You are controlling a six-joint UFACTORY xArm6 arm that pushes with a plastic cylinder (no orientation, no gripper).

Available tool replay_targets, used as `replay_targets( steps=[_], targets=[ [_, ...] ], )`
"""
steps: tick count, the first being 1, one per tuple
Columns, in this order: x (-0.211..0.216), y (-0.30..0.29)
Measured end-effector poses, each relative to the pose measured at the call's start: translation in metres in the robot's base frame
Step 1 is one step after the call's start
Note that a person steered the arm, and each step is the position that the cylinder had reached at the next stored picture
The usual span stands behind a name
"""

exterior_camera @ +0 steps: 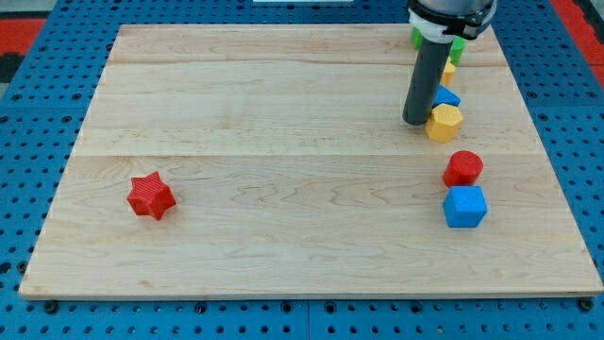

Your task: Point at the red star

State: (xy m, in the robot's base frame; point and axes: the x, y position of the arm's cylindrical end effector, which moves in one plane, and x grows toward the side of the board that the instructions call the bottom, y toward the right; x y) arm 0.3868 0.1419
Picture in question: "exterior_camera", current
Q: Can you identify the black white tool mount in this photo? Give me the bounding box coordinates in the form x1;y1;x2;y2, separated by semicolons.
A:
408;0;497;43

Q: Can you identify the grey cylindrical pointer rod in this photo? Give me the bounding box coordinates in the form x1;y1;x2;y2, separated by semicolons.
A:
402;38;453;126

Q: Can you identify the red star block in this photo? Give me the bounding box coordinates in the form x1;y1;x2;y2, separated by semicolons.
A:
126;172;176;220

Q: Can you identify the small yellow block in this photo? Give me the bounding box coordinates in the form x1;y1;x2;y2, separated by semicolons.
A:
441;58;457;87

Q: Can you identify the blue triangular block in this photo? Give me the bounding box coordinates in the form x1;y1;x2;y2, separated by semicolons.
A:
432;84;461;108

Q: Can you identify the green block left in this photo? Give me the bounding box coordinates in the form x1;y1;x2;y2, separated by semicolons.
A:
411;26;423;50

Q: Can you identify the green block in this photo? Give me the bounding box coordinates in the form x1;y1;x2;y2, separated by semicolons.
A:
411;26;423;50
449;37;465;66

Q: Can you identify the green block right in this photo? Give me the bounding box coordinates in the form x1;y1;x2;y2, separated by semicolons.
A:
449;37;465;66

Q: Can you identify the yellow hexagon block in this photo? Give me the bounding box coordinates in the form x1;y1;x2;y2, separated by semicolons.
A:
425;104;463;144

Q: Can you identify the red cylinder block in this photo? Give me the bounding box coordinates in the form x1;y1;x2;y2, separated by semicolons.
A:
443;150;484;187

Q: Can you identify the blue cube block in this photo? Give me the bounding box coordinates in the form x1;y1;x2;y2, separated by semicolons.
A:
443;186;488;229

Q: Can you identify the wooden board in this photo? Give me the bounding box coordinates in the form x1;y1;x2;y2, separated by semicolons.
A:
20;24;603;300

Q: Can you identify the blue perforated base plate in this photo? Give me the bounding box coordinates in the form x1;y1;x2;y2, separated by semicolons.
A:
1;1;603;339

